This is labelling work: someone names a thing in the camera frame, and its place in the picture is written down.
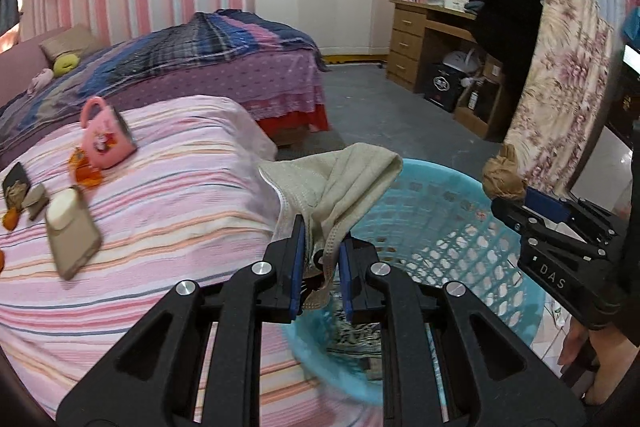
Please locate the black hanging coat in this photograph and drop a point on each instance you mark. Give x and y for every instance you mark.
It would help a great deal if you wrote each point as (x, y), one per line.
(510, 7)

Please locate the cardboard box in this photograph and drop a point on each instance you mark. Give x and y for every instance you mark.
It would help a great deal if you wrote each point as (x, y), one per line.
(480, 107)

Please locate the pink plush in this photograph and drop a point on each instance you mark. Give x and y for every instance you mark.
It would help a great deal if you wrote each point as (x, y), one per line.
(40, 81)

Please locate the pink headboard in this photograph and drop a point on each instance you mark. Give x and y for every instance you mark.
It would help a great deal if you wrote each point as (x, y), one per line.
(20, 57)

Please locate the purple bed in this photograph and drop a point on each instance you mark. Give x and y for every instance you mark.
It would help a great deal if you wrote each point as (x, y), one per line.
(280, 82)

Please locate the beige cloth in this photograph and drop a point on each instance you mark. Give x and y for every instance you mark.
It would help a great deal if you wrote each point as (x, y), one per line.
(345, 187)

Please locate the small brown pouch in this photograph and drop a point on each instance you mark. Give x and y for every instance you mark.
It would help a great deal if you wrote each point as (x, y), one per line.
(36, 202)

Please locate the brown pillow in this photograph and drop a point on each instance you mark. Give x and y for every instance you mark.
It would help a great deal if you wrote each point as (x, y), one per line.
(70, 41)

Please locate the floral curtain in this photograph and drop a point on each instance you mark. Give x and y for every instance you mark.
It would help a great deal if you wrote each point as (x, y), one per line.
(560, 82)

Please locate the tan phone case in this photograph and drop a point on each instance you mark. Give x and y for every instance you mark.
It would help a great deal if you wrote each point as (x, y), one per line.
(75, 247)

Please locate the dark cabinet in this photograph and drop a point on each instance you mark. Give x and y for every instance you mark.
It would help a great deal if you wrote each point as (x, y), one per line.
(625, 97)

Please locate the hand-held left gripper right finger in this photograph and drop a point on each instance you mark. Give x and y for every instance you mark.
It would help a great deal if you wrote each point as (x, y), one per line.
(347, 277)

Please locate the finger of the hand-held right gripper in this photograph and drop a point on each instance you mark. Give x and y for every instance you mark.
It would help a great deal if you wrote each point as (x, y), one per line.
(520, 219)
(550, 204)

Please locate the yellow green plush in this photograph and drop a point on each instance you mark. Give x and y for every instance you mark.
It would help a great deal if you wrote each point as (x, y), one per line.
(66, 64)

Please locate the orange small toy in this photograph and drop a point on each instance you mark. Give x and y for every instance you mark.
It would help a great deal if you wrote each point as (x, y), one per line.
(85, 169)

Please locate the wooden desk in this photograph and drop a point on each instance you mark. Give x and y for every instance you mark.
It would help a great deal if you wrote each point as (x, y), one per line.
(410, 37)

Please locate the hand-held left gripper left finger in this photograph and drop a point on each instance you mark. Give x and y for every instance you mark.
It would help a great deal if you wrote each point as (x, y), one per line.
(296, 257)

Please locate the pink cartoon mug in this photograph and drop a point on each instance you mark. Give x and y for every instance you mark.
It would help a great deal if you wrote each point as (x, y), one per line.
(107, 139)

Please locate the person's right hand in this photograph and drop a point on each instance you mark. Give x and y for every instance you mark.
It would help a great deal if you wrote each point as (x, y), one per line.
(575, 347)

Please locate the black bag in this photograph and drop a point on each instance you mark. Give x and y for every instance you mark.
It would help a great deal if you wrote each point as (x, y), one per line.
(445, 87)

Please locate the light blue plastic basket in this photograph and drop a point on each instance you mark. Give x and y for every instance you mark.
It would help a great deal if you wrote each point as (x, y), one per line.
(440, 232)

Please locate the small orange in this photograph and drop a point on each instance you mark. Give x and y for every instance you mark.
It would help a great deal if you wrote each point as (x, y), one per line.
(10, 220)

